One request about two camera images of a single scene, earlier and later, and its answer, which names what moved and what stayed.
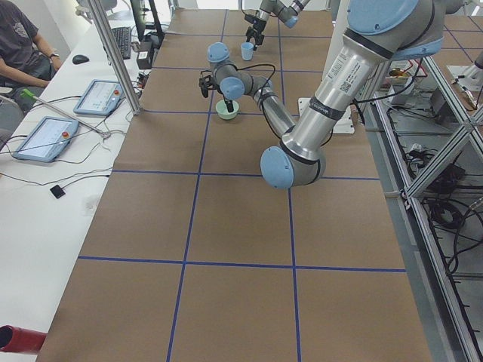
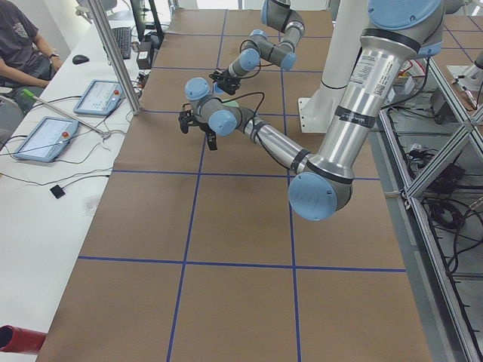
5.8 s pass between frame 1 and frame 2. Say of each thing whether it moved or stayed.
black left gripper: moved
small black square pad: stayed
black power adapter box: stayed
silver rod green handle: stayed
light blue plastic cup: moved
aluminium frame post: stayed
